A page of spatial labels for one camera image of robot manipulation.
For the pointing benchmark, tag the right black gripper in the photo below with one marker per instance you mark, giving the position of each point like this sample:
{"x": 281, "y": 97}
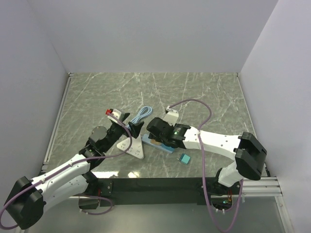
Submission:
{"x": 151, "y": 136}

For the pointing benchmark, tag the teal cube adapter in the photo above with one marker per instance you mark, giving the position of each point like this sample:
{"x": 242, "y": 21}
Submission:
{"x": 184, "y": 158}

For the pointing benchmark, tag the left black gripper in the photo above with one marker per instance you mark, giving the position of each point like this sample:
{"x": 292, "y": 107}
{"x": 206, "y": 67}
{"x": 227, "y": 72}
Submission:
{"x": 135, "y": 128}

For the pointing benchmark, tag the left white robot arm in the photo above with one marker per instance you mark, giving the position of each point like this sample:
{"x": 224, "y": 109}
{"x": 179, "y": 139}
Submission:
{"x": 29, "y": 199}

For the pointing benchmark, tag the wooden cube plug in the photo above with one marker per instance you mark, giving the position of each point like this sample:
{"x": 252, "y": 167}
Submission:
{"x": 154, "y": 142}

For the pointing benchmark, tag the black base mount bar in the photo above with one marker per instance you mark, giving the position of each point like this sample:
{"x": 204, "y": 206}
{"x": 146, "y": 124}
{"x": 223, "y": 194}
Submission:
{"x": 127, "y": 191}

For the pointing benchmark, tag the white triangular power strip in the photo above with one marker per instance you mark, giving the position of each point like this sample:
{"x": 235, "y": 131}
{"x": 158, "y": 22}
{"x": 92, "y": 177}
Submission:
{"x": 134, "y": 147}

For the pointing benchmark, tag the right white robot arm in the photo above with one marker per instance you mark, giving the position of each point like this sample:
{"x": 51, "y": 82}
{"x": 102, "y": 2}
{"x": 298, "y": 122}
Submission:
{"x": 246, "y": 152}

